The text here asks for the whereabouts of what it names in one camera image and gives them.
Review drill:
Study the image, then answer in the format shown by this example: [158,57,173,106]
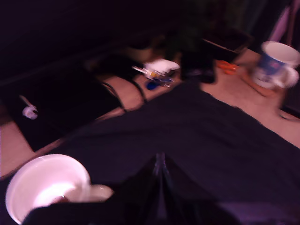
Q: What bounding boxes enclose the dark blue cloth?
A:
[0,81,300,225]

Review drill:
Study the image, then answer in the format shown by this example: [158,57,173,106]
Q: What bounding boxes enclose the white mug with green print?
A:
[5,153,115,225]

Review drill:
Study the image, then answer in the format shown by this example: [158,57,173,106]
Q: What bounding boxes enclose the small blue tool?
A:
[146,77,175,91]

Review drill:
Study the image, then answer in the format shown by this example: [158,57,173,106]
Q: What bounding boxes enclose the black computer mouse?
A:
[180,50,216,84]

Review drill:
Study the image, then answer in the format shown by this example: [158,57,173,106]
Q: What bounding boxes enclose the brown cork coaster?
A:
[241,70,282,97]

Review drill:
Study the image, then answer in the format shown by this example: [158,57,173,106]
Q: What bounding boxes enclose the orange scissors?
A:
[216,60,240,75]

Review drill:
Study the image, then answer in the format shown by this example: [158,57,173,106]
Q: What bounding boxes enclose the cream round pot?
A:
[125,44,154,62]

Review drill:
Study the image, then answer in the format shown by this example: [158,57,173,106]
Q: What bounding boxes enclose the white mug with blue print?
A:
[252,41,300,90]

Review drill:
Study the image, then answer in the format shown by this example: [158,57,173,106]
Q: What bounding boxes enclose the green houseplant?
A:
[164,0,249,54]

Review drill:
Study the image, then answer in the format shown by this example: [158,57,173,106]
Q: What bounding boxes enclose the large dark monitor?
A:
[0,0,179,80]

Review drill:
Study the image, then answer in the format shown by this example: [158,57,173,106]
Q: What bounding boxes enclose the black monitor cable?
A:
[126,77,148,104]
[100,78,128,112]

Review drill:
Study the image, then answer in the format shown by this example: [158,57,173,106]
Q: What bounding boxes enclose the black looped cable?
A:
[277,103,300,120]

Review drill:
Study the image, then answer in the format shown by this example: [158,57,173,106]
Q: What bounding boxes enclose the white cable connector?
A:
[18,94,38,120]

